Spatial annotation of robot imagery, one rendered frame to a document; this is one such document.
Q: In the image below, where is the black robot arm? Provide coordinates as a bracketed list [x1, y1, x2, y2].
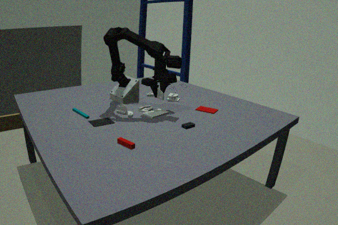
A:
[104, 27, 182, 87]

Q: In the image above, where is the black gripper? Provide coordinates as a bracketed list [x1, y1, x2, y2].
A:
[141, 67, 170, 98]

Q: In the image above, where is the red rectangular block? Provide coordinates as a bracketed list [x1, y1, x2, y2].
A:
[117, 137, 135, 150]

